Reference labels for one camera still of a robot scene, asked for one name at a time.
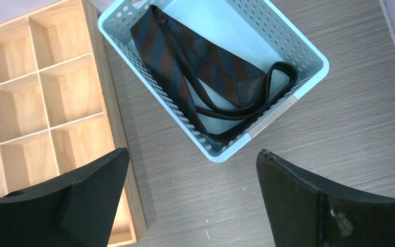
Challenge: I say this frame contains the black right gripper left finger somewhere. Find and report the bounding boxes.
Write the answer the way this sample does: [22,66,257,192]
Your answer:
[0,148,130,246]

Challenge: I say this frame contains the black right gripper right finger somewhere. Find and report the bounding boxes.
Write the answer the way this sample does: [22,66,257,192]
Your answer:
[256,149,395,246]

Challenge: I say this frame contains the light blue plastic basket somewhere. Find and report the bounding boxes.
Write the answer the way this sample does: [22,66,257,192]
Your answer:
[98,1,329,163]

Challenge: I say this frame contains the light wooden compartment tray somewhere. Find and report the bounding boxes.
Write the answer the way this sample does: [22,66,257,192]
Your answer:
[0,0,148,247]

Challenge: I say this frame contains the navy brown striped tie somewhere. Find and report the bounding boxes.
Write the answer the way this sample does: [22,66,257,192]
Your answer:
[131,5,298,142]

